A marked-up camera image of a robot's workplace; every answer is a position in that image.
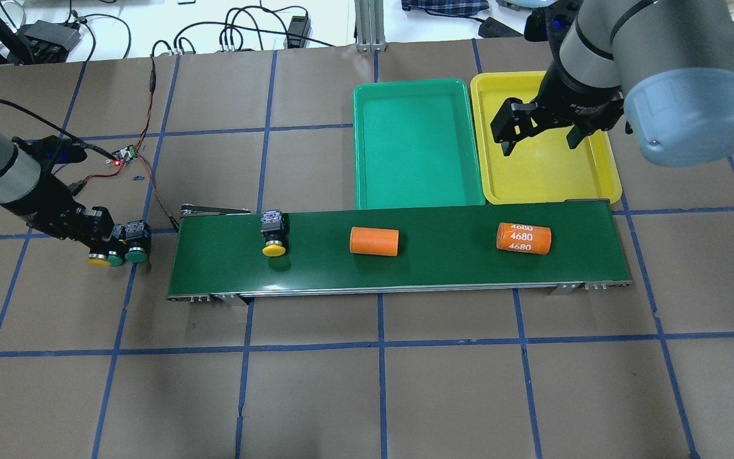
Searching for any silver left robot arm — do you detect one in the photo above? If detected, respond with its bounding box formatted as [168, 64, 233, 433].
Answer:
[0, 99, 130, 259]

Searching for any orange cylinder marked 4680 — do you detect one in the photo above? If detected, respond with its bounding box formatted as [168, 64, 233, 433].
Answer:
[496, 222, 552, 255]

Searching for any black power adapter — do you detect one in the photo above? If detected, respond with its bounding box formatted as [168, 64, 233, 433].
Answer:
[285, 15, 310, 49]

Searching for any yellow push button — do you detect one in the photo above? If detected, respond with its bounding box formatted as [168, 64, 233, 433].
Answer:
[261, 209, 288, 258]
[85, 252, 111, 268]

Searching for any red black power cable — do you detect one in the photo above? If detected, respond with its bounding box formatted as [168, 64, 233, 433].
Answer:
[80, 56, 180, 231]

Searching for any black power brick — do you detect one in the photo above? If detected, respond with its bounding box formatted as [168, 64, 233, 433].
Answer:
[477, 17, 522, 38]

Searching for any small green controller board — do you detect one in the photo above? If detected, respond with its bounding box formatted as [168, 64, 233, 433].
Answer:
[112, 145, 139, 168]

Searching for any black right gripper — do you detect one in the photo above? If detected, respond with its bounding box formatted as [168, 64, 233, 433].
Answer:
[491, 61, 624, 157]

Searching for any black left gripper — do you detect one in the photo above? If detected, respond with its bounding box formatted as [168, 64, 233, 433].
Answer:
[1, 179, 127, 256]

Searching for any green conveyor belt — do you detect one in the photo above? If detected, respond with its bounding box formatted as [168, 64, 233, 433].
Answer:
[166, 200, 632, 302]

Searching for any green plastic tray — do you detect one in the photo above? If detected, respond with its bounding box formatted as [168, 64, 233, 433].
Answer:
[352, 78, 486, 210]

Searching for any plain orange cylinder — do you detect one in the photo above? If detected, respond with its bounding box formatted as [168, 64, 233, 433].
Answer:
[349, 226, 400, 258]

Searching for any folded blue plaid umbrella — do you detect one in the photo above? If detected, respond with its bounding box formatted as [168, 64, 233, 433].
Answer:
[400, 0, 490, 17]

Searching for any yellow plastic tray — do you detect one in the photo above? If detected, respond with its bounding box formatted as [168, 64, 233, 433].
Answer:
[470, 71, 622, 205]

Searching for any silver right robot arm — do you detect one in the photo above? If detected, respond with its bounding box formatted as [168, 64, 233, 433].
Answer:
[489, 1, 734, 168]

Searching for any green push button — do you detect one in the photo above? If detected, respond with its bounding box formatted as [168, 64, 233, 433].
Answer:
[123, 220, 152, 264]
[107, 251, 126, 267]

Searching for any aluminium frame post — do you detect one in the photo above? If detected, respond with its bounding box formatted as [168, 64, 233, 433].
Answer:
[354, 0, 387, 52]

